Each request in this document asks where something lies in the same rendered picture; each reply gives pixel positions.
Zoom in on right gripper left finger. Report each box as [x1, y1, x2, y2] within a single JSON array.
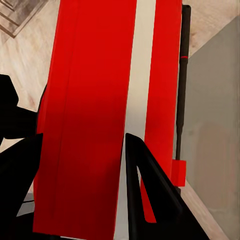
[[0, 133, 43, 240]]

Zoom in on radio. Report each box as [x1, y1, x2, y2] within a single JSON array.
[[32, 0, 191, 240]]

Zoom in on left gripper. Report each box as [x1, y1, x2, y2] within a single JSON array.
[[0, 74, 37, 144]]

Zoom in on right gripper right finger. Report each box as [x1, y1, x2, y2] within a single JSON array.
[[125, 133, 210, 240]]

